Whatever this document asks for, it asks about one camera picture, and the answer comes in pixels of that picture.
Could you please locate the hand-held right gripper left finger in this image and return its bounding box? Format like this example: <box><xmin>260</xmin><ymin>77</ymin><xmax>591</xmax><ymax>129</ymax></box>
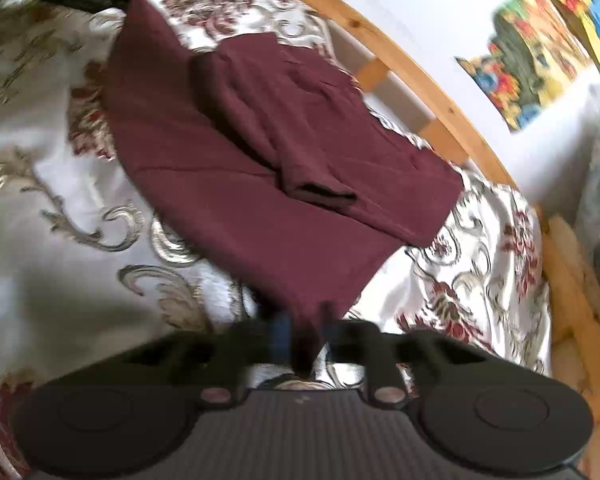
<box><xmin>112</xmin><ymin>311</ymin><xmax>297</xmax><ymax>407</ymax></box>

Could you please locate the floral satin bedspread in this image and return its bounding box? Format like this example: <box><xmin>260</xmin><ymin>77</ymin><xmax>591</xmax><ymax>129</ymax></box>
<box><xmin>0</xmin><ymin>0</ymin><xmax>554</xmax><ymax>480</ymax></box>

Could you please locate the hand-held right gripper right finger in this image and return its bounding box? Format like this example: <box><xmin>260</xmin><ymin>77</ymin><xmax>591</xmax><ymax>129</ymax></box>
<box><xmin>319</xmin><ymin>309</ymin><xmax>487</xmax><ymax>407</ymax></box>

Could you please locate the colourful landscape wall poster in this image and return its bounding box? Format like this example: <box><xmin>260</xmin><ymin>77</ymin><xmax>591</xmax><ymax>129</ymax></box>
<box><xmin>455</xmin><ymin>0</ymin><xmax>594</xmax><ymax>134</ymax></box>

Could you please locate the maroon garment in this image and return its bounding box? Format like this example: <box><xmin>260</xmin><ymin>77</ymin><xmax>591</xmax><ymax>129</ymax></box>
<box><xmin>102</xmin><ymin>0</ymin><xmax>465</xmax><ymax>377</ymax></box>

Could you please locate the yellow blue wall poster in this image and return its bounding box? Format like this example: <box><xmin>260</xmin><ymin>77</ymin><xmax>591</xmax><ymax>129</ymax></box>
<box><xmin>519</xmin><ymin>0</ymin><xmax>600</xmax><ymax>97</ymax></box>

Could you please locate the wooden bed frame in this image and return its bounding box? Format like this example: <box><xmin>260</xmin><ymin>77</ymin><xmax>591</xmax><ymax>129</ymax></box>
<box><xmin>249</xmin><ymin>0</ymin><xmax>600</xmax><ymax>480</ymax></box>

